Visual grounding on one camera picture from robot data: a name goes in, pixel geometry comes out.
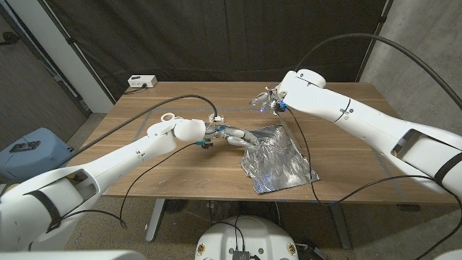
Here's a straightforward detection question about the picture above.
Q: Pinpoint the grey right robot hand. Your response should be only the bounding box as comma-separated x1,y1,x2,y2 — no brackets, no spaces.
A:
248,84,286,113

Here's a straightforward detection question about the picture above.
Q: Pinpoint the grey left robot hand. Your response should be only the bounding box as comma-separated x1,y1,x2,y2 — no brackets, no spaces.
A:
205,124,260,148

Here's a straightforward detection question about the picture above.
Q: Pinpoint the crinkled aluminum foil sheet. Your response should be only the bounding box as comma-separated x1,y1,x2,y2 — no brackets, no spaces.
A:
240,124,321,195

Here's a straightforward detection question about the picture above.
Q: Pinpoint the grey tape outline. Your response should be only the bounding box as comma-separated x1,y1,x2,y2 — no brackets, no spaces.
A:
102,106,411,203

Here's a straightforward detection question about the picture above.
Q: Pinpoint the black backdrop curtain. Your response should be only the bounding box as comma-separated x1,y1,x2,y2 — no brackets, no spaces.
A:
38,0,393,103

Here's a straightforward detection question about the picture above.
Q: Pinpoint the black round fan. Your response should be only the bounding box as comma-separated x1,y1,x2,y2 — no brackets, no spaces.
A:
164,199,189,215

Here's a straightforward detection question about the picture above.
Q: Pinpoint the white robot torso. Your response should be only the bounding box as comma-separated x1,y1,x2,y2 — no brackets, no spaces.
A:
194,215,300,260

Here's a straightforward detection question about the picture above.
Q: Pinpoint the white power outlet box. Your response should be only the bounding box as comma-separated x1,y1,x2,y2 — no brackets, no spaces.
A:
127,74,158,89

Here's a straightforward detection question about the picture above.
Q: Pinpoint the white table leg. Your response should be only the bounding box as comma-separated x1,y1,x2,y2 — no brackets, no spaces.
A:
145,197,166,242

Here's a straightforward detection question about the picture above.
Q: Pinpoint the black floor device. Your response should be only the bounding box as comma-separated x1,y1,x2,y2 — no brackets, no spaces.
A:
295,240,328,260

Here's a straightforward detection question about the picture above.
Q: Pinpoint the black backdrop stand pole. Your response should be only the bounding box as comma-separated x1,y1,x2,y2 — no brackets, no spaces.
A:
355,0,394,82
35,0,117,105

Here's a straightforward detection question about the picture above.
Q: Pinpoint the grey table leg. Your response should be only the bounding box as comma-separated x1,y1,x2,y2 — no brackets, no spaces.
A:
328,201,353,249

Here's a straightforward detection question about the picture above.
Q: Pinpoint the blue plastic case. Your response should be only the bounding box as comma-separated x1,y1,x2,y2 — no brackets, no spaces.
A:
0,126,75,183

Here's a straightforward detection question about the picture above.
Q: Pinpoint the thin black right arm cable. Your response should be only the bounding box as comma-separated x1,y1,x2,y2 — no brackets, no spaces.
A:
284,106,462,260

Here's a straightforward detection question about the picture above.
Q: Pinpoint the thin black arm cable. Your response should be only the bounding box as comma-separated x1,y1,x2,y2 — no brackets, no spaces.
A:
284,106,462,260
59,141,199,229

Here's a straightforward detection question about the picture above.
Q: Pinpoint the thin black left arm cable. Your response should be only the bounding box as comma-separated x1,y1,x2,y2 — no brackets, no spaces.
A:
59,141,199,229

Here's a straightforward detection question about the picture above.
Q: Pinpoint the black torso cable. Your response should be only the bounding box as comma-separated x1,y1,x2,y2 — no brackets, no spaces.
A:
215,215,247,251

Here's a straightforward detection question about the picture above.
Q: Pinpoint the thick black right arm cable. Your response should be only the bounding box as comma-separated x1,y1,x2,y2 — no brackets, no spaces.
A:
294,32,462,111

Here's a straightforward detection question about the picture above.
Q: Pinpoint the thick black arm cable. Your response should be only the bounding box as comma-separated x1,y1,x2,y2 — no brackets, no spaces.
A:
294,32,462,111
52,94,219,169

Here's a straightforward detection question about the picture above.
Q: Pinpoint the black power cord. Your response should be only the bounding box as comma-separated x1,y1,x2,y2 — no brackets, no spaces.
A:
121,83,148,95

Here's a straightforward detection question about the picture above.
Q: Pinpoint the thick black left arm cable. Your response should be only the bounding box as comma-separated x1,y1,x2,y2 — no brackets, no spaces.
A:
52,94,219,169

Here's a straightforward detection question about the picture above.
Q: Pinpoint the black door handle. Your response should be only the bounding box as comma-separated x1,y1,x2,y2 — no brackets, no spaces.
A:
0,31,21,47

